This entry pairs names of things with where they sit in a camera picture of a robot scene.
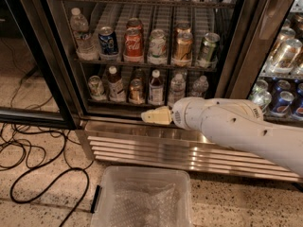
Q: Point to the clear water bottle bottom right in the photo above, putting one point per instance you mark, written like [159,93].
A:
[199,87]

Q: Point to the gold soda can front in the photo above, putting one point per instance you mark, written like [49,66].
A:
[182,50]

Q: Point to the red coke can rear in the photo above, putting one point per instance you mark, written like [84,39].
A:
[135,23]

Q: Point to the red coke can front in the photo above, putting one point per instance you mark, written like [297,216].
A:
[133,46]

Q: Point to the red coke can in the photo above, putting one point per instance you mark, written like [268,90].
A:
[133,46]
[135,23]

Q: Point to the white green soda can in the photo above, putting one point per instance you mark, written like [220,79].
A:
[157,47]

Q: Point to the right fridge glass door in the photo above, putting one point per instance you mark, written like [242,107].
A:
[255,25]

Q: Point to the middle wire fridge shelf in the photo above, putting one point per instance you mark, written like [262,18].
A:
[148,65]

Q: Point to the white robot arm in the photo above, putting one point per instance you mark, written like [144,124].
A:
[235,123]

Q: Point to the copper can bottom shelf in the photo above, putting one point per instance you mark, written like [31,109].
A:
[136,91]

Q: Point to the gold soda can rear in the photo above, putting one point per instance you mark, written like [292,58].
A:
[182,27]

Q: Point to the brown tea bottle white cap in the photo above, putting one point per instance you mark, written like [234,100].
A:
[116,87]

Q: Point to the clear plastic storage bin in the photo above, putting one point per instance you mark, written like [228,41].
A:
[149,175]

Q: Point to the dark juice bottle white label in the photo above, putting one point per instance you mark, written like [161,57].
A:
[156,88]

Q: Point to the gold soda can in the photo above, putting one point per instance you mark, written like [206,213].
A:
[182,27]
[182,50]

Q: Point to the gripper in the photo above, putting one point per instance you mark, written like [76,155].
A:
[182,113]

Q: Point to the silver can bottom shelf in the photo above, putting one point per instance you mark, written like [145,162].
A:
[96,88]

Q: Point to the steel fridge bottom grille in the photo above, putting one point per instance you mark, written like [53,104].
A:
[178,149]

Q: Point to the blue pepsi can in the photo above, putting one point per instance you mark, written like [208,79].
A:
[108,41]

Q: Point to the clear water bottle bottom middle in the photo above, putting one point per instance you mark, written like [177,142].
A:
[176,89]

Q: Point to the clear water bottle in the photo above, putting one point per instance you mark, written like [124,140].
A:
[176,89]
[199,87]

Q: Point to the open fridge glass door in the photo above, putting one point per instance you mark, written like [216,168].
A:
[35,85]

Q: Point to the clear water bottle middle shelf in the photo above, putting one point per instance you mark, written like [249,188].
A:
[80,28]

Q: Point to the bubble wrap sheet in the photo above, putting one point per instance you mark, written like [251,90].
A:
[144,205]

